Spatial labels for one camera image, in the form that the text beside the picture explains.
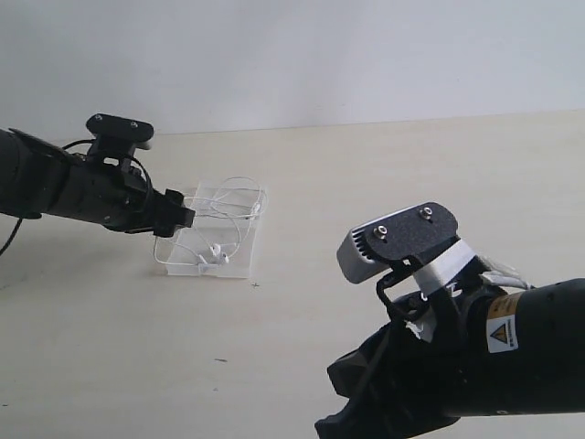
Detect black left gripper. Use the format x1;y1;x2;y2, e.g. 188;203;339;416
63;154;196;238

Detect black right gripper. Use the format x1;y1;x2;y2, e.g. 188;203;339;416
314;273;498;438

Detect white wired earphones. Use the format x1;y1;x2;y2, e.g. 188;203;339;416
153;176;268;271

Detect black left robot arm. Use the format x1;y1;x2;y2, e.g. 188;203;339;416
1;129;195;238

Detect clear plastic storage case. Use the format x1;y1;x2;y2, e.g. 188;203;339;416
165;182;268;279

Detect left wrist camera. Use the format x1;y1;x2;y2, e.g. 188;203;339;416
86;113;154;157

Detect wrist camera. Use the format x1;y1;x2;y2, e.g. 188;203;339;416
86;113;154;157
336;201;483;296

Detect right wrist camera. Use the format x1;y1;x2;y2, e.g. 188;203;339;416
336;201;483;296

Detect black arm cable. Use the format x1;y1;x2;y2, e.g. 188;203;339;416
0;217;25;257

